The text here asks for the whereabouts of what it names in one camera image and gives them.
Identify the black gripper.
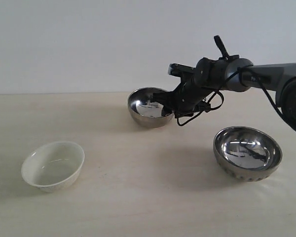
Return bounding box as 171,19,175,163
151,80,214,117

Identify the smooth stainless steel bowl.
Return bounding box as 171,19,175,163
128,87,174,128

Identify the ribbed stainless steel bowl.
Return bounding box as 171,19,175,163
213,126,283,182

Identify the white ceramic floral bowl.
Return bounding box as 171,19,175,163
21,141,85,193

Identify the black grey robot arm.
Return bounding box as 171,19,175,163
150,36,296,132

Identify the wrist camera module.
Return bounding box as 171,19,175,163
168,63,195,78

